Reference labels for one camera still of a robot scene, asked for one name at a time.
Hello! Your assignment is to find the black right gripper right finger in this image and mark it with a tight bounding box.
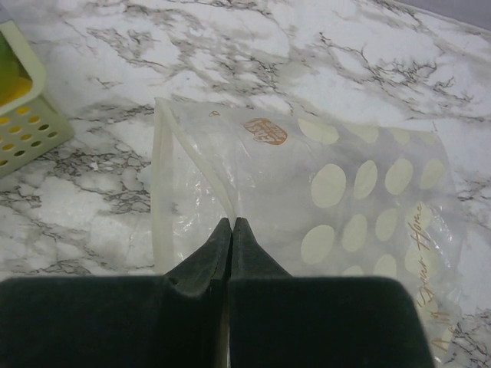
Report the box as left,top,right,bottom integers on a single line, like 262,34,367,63
229,218,433,367

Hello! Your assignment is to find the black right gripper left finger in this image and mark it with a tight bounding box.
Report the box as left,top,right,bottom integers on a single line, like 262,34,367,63
1,219,232,367

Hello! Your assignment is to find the clear zip top bag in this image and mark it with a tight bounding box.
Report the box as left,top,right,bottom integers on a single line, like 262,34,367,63
150,98,466,367

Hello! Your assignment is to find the yellow toy lemon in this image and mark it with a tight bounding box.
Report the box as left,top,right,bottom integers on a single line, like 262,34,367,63
1,77,32,106

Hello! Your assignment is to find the pale green perforated basket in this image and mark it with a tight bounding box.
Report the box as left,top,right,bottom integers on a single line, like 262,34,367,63
1,20,74,177

